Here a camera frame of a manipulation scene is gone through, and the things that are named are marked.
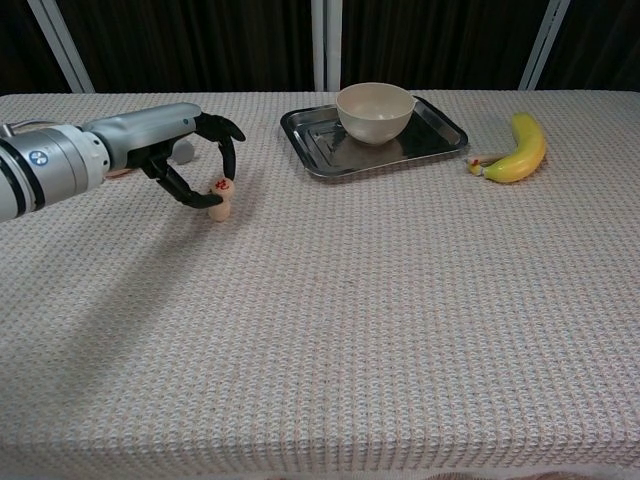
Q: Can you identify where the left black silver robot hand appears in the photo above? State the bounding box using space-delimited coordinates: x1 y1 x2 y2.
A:
81 102 247 208

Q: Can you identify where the wooden toy hammer grey head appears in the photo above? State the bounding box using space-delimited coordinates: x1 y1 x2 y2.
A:
106 139 196 180

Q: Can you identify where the black curtain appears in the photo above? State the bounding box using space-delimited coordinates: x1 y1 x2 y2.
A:
0 0 640 95

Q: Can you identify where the cream bowl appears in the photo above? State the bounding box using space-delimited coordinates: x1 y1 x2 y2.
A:
335 82 417 147

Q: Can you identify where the stainless steel tray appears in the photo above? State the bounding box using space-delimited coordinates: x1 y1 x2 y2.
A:
279 94 470 184

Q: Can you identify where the beige woven tablecloth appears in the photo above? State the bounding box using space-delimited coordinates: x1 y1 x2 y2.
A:
0 89 640 480

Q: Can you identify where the yellow banana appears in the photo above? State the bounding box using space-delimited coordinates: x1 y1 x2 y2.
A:
482 112 549 185

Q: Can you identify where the white frame post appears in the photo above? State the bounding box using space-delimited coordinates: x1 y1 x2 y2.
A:
310 0 343 93
518 0 571 92
27 0 96 94

